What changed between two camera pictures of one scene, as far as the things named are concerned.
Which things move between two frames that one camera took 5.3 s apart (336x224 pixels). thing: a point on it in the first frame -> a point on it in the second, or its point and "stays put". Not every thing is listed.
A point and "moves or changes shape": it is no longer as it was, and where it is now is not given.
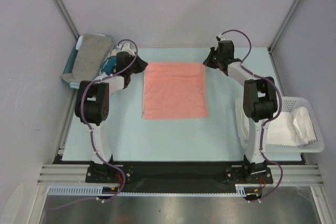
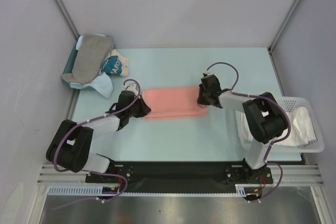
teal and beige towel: [109, 63] stays put
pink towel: [174, 90] moves or changes shape
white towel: [286, 128] stays put
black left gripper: [141, 65] -> [145, 109]
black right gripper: [212, 59] -> [203, 96]
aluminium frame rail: [74, 174] stays put
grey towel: [93, 50] stays put
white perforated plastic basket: [289, 104] stays put
